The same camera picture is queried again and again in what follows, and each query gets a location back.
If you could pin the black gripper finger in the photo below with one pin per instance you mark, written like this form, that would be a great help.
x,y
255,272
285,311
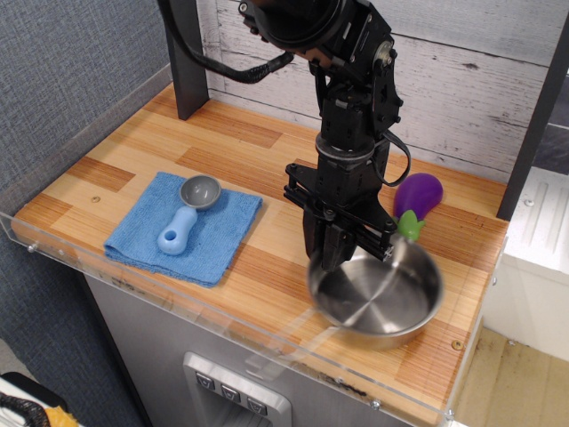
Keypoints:
x,y
314,233
338,247

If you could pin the purple toy eggplant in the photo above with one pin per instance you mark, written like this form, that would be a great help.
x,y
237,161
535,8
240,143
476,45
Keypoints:
x,y
417,195

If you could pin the blue grey toy scoop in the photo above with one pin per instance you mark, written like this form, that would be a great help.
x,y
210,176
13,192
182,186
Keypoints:
x,y
197,194

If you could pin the silver steel pan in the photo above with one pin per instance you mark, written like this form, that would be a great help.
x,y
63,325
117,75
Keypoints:
x,y
362,306

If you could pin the clear acrylic table guard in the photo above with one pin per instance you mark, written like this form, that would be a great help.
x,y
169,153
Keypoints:
x,y
245,135

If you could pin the black right upright post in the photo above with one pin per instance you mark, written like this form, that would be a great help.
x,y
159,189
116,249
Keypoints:
x,y
544,106

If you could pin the black upright post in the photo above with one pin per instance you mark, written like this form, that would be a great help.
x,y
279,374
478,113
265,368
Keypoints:
x,y
189,79
544,106

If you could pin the yellow object bottom left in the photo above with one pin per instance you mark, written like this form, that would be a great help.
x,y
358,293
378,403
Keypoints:
x,y
58,417

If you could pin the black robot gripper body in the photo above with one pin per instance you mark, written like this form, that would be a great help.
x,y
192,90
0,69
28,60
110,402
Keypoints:
x,y
346,194

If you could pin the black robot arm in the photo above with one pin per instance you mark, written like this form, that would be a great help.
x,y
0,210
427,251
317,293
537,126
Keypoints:
x,y
351,54

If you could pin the black left upright post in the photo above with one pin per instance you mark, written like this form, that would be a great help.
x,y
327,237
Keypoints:
x,y
189,79

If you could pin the blue folded rag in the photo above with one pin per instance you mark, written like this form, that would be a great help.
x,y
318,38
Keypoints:
x,y
212,243

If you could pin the grey cabinet with dispenser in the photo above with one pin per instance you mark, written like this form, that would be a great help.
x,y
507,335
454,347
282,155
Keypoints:
x,y
186,375

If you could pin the white side counter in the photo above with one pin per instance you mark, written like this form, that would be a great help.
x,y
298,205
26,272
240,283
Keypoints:
x,y
527,300

